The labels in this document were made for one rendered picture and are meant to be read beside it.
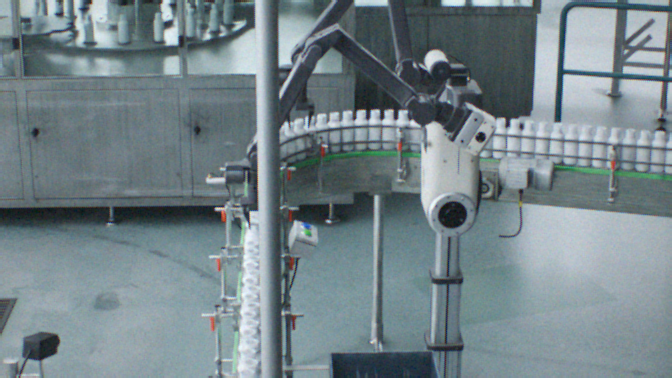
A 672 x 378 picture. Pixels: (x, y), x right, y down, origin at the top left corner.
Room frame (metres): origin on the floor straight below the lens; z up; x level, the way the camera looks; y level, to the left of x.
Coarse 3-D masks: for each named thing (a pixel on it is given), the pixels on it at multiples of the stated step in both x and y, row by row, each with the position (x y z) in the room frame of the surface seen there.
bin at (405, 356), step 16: (352, 352) 3.44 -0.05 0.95; (368, 352) 3.44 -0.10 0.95; (384, 352) 3.44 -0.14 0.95; (400, 352) 3.44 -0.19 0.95; (416, 352) 3.45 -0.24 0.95; (432, 352) 3.44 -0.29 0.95; (288, 368) 3.37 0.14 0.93; (304, 368) 3.37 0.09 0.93; (320, 368) 3.37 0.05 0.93; (336, 368) 3.44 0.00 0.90; (352, 368) 3.44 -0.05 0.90; (368, 368) 3.44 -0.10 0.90; (384, 368) 3.44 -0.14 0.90; (400, 368) 3.44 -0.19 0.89; (416, 368) 3.45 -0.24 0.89; (432, 368) 3.42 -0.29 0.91
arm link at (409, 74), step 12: (396, 0) 4.28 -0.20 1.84; (396, 12) 4.28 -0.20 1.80; (396, 24) 4.28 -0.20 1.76; (396, 36) 4.28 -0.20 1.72; (408, 36) 4.28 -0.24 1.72; (396, 48) 4.28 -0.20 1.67; (408, 48) 4.28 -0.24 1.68; (408, 60) 4.25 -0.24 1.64; (396, 72) 4.32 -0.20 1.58; (408, 72) 4.25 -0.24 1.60; (408, 84) 4.25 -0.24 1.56
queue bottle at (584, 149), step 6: (588, 126) 5.10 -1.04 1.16; (582, 132) 5.08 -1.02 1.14; (588, 132) 5.07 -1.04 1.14; (582, 138) 5.06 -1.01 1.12; (588, 138) 5.06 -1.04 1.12; (582, 144) 5.06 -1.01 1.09; (582, 150) 5.06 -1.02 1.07; (588, 150) 5.06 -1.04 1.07; (588, 156) 5.06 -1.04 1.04; (582, 162) 5.06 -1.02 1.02; (588, 162) 5.06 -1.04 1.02
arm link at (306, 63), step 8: (312, 48) 3.78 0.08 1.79; (320, 48) 3.78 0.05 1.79; (304, 56) 3.83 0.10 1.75; (312, 56) 3.78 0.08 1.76; (320, 56) 3.78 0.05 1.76; (296, 64) 3.82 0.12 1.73; (304, 64) 3.78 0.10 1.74; (312, 64) 3.78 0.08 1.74; (296, 72) 3.81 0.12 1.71; (304, 72) 3.81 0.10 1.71; (288, 80) 3.82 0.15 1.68; (296, 80) 3.81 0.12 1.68; (304, 80) 3.81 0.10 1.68; (288, 88) 3.81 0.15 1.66; (296, 88) 3.81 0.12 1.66; (280, 96) 3.81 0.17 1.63; (288, 96) 3.81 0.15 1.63; (296, 96) 3.81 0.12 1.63; (280, 104) 3.81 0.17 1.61; (288, 104) 3.81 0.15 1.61; (280, 112) 3.81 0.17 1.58; (288, 112) 3.81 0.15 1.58; (280, 120) 3.81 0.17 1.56; (280, 128) 3.82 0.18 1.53; (256, 136) 3.81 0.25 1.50; (256, 144) 3.80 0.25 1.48; (248, 152) 3.80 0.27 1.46; (248, 160) 3.80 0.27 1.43
